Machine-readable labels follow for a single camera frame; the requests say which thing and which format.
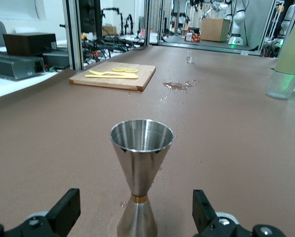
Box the steel double jigger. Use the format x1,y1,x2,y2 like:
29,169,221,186
110,119,175,237

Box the wooden cutting board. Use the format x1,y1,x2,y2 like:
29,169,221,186
69,61,156,92

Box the dark brown box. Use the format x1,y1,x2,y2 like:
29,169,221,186
2,33,57,56

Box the yellow plastic knife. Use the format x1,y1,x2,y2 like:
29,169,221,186
85,74,139,80

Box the aluminium frame post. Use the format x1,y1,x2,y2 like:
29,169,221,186
259,0,279,57
144,0,150,46
62,0,85,71

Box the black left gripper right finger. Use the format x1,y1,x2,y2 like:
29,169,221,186
192,189,286,237

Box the black articulated stand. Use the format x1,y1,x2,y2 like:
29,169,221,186
126,13,136,35
100,7,121,27
120,13,127,35

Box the red printed box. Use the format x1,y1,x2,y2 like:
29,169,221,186
184,33,201,43

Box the tangled black cables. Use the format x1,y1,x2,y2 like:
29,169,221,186
82,34,148,65

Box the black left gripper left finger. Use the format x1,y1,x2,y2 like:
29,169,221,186
0,188,81,237

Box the cardboard box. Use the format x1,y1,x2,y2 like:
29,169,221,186
102,25,117,37

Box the green sleeved glass bottle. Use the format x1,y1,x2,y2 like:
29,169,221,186
265,17,295,100

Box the black monitor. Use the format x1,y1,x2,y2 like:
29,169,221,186
77,0,102,34

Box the dark grey device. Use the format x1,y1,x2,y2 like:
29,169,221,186
42,48,69,70

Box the grey power supply unit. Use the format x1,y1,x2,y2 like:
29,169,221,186
0,50,46,81

